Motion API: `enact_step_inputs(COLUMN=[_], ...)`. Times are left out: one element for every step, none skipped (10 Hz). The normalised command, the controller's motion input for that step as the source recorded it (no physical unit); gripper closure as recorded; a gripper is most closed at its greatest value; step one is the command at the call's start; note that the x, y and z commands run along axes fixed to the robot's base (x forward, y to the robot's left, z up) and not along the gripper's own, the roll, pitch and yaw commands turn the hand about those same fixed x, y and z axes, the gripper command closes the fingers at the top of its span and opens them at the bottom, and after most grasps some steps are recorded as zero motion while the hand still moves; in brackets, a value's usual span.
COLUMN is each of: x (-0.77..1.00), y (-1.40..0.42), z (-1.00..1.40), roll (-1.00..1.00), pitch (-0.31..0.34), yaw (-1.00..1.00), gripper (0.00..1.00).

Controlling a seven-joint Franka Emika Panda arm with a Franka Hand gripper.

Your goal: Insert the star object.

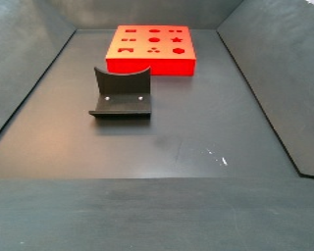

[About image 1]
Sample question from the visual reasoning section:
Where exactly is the red shape sorter block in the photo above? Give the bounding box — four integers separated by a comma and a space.
105, 25, 197, 76

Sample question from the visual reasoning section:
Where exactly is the black curved holder bracket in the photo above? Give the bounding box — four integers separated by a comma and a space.
90, 68, 153, 118

